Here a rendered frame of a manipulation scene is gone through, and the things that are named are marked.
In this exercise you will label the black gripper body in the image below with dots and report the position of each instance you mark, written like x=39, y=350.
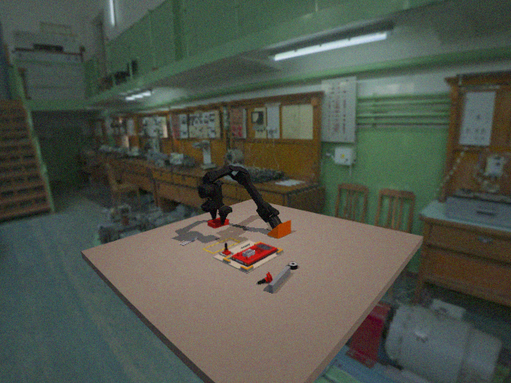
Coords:
x=219, y=204

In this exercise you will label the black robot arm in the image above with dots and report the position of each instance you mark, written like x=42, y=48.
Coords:
x=209, y=188

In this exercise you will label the grey rectangular bar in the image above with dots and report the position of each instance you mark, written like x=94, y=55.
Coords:
x=279, y=279

